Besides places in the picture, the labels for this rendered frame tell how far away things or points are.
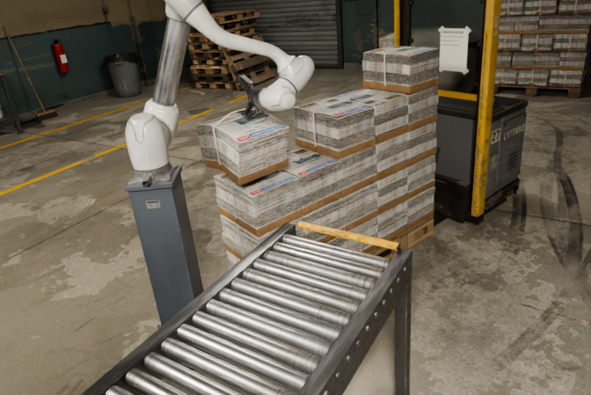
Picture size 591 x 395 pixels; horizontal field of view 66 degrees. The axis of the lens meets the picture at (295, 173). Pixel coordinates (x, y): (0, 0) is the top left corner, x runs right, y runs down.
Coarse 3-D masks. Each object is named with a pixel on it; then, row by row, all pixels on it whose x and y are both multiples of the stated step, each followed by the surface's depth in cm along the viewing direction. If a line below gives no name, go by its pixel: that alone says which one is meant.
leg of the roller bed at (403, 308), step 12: (408, 288) 168; (408, 300) 170; (396, 312) 174; (408, 312) 173; (396, 324) 176; (408, 324) 175; (396, 336) 178; (408, 336) 178; (396, 348) 181; (408, 348) 180; (396, 360) 183; (408, 360) 183; (396, 372) 185; (408, 372) 186; (396, 384) 188; (408, 384) 188
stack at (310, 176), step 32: (288, 160) 253; (320, 160) 248; (352, 160) 253; (384, 160) 272; (224, 192) 237; (256, 192) 218; (288, 192) 228; (320, 192) 243; (384, 192) 279; (224, 224) 249; (256, 224) 221; (320, 224) 248; (384, 224) 287
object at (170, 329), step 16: (288, 224) 192; (272, 240) 181; (256, 256) 171; (240, 272) 163; (208, 288) 156; (192, 304) 148; (176, 320) 142; (160, 336) 136; (176, 336) 139; (144, 352) 130; (160, 352) 134; (128, 368) 125; (96, 384) 121; (112, 384) 120
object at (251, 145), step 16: (224, 128) 211; (240, 128) 211; (256, 128) 211; (272, 128) 212; (288, 128) 216; (224, 144) 211; (240, 144) 201; (256, 144) 207; (272, 144) 214; (224, 160) 215; (240, 160) 206; (256, 160) 212; (272, 160) 219; (240, 176) 210
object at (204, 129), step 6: (234, 114) 236; (240, 114) 230; (216, 120) 229; (198, 126) 228; (204, 126) 223; (198, 132) 230; (204, 132) 225; (210, 132) 219; (204, 138) 227; (210, 138) 221; (204, 144) 229; (210, 144) 223; (204, 150) 231; (210, 150) 225; (204, 156) 233; (210, 156) 227
